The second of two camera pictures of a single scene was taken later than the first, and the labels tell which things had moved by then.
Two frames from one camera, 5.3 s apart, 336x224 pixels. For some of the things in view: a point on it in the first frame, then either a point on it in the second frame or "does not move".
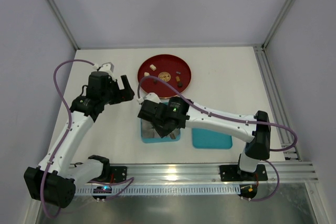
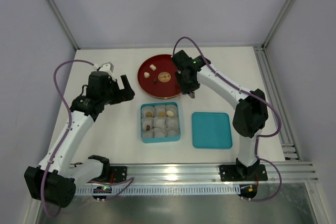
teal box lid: x=202 y=139 does not move
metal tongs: x=172 y=136 -> x=192 y=94
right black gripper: x=159 y=126 -> x=189 y=85
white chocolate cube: x=153 y=67 does not move
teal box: x=166 y=139 does not move
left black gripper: x=118 y=93 does not move
